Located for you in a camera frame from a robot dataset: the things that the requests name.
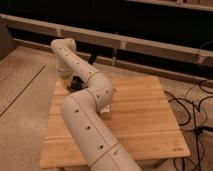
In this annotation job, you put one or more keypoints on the small white block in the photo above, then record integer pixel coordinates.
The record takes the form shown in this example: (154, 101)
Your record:
(105, 112)

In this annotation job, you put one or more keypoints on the grey shelf rail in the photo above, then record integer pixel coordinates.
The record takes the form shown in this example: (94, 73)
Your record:
(137, 45)

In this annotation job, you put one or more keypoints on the wooden board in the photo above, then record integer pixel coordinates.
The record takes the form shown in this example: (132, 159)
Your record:
(140, 117)

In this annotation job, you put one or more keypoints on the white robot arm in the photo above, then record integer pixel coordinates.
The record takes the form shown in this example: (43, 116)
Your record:
(100, 148)

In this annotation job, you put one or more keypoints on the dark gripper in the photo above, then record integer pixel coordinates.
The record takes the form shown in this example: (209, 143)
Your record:
(76, 84)

